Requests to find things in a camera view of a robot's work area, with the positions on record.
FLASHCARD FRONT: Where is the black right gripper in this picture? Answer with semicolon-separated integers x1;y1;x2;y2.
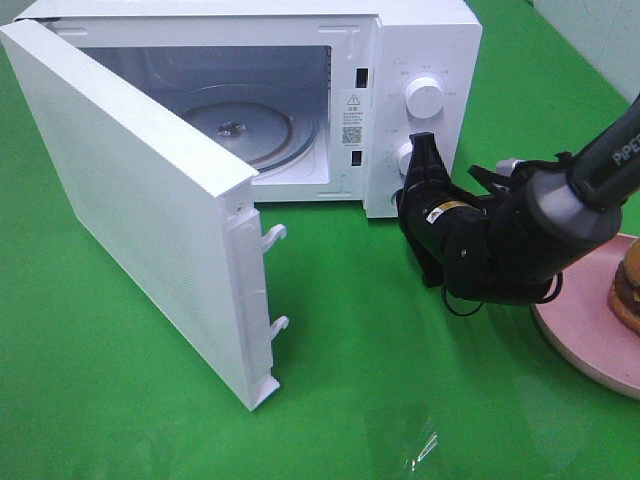
398;132;563;305

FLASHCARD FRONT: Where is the pink round plate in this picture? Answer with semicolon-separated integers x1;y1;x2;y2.
532;234;639;399

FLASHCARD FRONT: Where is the burger with sesame bun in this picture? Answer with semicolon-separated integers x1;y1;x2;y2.
608;240;640;334

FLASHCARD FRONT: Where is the white microwave door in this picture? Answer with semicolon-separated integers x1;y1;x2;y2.
1;20;288;409

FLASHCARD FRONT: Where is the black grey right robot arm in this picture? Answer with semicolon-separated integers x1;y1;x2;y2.
397;102;639;305

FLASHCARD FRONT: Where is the lower white microwave knob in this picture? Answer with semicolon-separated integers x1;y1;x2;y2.
396;142;413;177

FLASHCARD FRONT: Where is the white microwave knob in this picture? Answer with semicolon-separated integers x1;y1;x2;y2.
396;142;413;177
404;75;445;119

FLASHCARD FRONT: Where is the white warning label sticker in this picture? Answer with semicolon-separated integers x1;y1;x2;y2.
338;89;369;147

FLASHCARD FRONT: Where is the upper white microwave knob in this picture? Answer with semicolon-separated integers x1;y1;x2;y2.
404;75;445;119

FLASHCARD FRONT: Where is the white microwave oven body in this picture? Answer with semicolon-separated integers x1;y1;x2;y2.
10;1;482;218

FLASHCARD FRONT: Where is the glass microwave turntable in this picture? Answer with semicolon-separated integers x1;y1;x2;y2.
182;101;319;172

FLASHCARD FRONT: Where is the clear tape patch on table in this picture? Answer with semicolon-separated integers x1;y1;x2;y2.
364;402;446;474

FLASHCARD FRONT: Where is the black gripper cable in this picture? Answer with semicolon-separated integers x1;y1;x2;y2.
439;272;565;318

